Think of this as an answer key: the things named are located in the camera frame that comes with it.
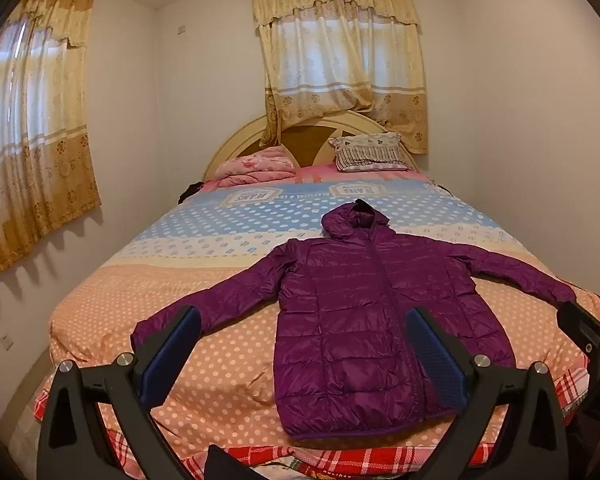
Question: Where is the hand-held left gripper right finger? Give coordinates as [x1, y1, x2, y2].
[405, 307, 571, 480]

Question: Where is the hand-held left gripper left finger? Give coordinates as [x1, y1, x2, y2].
[37, 305, 202, 480]

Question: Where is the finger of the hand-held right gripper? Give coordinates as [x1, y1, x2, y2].
[556, 300, 600, 357]

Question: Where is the purple puffer jacket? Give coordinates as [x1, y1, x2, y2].
[130, 199, 578, 442]

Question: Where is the polka dot bedspread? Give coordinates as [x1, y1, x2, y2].
[34, 162, 600, 461]

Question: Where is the red plaid sheet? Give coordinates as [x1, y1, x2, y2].
[34, 360, 598, 480]

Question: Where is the dark cloth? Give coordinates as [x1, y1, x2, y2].
[176, 181, 206, 205]

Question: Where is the pink folded blanket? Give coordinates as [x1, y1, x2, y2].
[214, 144, 297, 182]

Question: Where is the striped patterned pillow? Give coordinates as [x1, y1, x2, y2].
[328, 131, 411, 173]

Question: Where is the cream round headboard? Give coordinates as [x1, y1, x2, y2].
[202, 110, 421, 183]

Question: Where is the long yellow floral curtain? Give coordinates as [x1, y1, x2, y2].
[0, 0, 102, 291]

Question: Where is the short yellow floral curtain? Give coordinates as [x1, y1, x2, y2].
[250, 0, 429, 155]

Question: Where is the beige padded bed frame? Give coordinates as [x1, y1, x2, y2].
[0, 360, 56, 441]

